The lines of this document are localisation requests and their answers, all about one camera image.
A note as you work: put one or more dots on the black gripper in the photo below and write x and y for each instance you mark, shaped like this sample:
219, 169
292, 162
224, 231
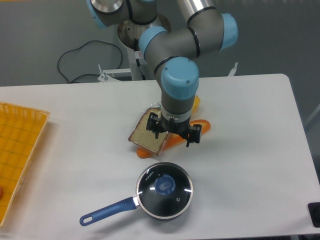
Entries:
175, 123

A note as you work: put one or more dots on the glass lid blue knob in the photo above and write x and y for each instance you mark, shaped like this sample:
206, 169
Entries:
164, 190

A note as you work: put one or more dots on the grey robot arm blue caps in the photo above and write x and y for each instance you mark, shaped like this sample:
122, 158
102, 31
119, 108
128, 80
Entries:
170, 55

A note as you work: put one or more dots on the orange baguette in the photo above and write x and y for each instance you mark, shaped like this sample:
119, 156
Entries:
174, 139

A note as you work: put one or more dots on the wrapped bread slice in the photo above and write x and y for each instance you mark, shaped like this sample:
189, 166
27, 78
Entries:
146, 139

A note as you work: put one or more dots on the yellow bell pepper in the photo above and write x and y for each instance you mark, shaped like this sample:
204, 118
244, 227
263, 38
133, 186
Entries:
196, 104

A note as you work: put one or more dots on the orange carrot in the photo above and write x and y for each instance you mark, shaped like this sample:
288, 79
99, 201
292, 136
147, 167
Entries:
143, 154

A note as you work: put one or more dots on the yellow plastic basket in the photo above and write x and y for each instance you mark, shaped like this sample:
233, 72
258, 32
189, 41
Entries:
21, 128

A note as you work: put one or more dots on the black device at table edge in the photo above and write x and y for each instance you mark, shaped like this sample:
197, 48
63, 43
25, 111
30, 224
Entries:
314, 211

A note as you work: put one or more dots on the blue handled saucepan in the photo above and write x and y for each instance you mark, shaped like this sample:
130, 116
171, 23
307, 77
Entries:
127, 204

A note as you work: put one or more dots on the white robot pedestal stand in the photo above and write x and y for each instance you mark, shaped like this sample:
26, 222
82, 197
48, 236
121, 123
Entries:
132, 57

